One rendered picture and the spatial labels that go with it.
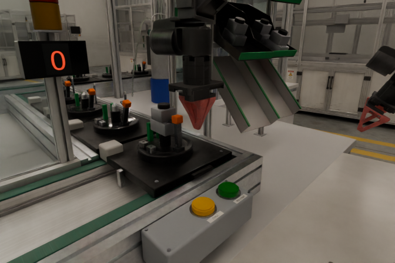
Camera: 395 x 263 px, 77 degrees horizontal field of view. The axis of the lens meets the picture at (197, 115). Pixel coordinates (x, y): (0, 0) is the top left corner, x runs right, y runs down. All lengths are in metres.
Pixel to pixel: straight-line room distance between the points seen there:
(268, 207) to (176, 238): 0.30
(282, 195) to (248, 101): 0.29
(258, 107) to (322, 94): 3.71
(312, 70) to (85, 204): 4.17
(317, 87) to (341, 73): 0.40
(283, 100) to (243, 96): 0.19
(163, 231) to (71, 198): 0.26
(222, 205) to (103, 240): 0.20
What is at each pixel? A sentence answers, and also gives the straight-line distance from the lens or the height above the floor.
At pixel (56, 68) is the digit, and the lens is 0.58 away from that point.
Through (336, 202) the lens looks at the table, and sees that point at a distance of 0.73.
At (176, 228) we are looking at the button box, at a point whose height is 0.96.
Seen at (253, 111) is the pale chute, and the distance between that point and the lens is 0.79.
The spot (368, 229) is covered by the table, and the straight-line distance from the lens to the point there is 0.68.
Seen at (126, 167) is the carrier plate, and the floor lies 0.97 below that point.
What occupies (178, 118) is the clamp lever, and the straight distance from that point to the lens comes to 0.56.
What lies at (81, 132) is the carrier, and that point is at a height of 0.97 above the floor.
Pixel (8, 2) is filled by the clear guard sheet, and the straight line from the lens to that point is 0.63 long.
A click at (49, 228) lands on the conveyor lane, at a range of 0.56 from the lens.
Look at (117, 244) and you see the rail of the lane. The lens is 0.42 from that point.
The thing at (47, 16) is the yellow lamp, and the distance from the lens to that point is 0.59.
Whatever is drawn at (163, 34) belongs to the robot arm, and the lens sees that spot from 0.52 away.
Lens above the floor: 1.24
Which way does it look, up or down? 17 degrees down
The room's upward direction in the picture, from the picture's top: straight up
